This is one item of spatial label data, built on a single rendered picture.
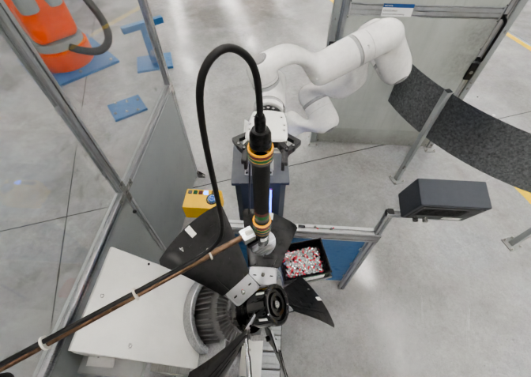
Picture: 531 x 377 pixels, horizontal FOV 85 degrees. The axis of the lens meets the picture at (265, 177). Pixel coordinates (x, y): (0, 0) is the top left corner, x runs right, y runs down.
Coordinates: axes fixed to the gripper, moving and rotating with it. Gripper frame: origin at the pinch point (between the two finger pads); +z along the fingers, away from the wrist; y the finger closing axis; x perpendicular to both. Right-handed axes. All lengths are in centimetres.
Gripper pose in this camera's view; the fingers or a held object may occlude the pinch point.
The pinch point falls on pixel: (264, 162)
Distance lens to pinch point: 66.2
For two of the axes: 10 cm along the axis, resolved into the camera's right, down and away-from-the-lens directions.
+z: -0.7, 7.9, -6.1
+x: -0.2, -6.1, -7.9
